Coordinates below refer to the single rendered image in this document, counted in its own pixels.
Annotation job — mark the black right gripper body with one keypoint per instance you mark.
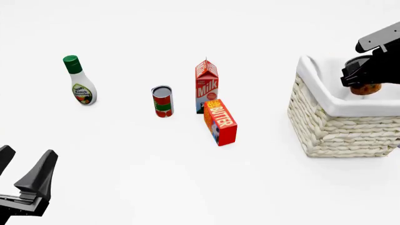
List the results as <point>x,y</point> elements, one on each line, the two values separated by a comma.
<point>389,68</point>

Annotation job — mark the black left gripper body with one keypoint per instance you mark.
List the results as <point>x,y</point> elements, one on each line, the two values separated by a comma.
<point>28,207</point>

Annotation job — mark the tomato tin red green label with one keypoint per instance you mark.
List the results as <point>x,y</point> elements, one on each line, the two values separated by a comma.
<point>163,103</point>

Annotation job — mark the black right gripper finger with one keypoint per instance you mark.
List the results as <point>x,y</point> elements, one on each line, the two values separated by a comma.
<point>359,75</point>

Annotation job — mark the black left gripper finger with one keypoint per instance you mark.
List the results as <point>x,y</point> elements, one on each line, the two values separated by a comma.
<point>5,155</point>
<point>39,178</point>

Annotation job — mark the wicker basket white lining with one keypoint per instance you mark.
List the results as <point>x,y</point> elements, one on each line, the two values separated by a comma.
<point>331,126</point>

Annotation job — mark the ranch dressing bottle green cap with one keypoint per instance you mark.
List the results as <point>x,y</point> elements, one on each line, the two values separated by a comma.
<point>82,86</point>

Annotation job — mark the red orange butter box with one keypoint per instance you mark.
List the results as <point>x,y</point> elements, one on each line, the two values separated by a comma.
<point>220,122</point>

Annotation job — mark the red white milk carton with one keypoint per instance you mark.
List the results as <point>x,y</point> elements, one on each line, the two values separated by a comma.
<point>206,89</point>

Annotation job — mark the small grey flat plate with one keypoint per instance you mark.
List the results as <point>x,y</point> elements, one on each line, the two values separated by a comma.
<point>379,35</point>

